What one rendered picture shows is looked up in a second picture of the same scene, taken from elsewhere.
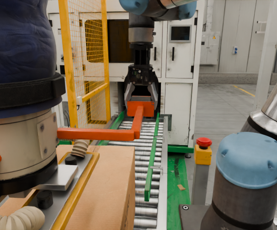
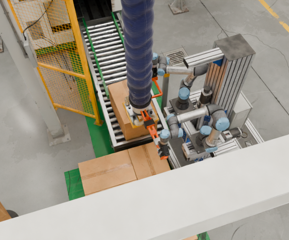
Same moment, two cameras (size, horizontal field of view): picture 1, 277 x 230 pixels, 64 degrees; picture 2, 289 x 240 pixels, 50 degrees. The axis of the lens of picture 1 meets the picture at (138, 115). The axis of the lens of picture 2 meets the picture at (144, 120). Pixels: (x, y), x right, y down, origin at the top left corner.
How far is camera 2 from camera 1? 2.90 m
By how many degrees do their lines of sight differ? 44
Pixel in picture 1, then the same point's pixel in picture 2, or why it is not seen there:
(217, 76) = not seen: outside the picture
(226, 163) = (180, 96)
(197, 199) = (165, 86)
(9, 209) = (124, 115)
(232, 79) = not seen: outside the picture
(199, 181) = (166, 81)
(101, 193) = not seen: hidden behind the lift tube
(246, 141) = (183, 90)
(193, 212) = (172, 101)
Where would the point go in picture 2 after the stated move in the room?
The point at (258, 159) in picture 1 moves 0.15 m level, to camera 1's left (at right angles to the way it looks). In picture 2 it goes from (185, 95) to (172, 100)
